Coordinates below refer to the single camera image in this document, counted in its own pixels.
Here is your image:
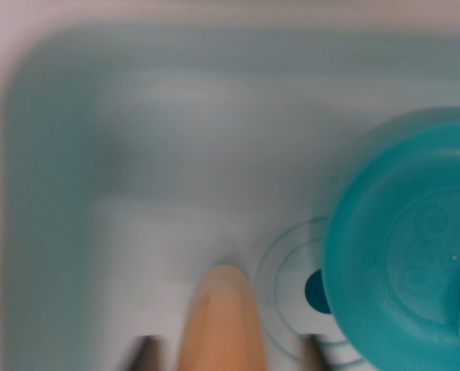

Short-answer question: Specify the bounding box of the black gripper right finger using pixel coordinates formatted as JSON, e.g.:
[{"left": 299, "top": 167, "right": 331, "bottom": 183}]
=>
[{"left": 301, "top": 332, "right": 331, "bottom": 371}]

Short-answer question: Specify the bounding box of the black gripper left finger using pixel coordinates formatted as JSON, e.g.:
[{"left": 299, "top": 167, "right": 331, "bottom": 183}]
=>
[{"left": 124, "top": 335, "right": 165, "bottom": 371}]

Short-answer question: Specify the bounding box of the beige detergent bottle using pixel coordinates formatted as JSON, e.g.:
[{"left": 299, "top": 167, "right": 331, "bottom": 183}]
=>
[{"left": 177, "top": 264, "right": 269, "bottom": 371}]

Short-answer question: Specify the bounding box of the light blue toy sink unit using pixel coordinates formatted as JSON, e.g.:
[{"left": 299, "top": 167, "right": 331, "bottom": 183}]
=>
[{"left": 0, "top": 0, "right": 460, "bottom": 371}]

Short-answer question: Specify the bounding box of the teal plastic plate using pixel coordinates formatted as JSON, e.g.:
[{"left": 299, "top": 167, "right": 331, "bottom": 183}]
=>
[{"left": 322, "top": 119, "right": 460, "bottom": 371}]

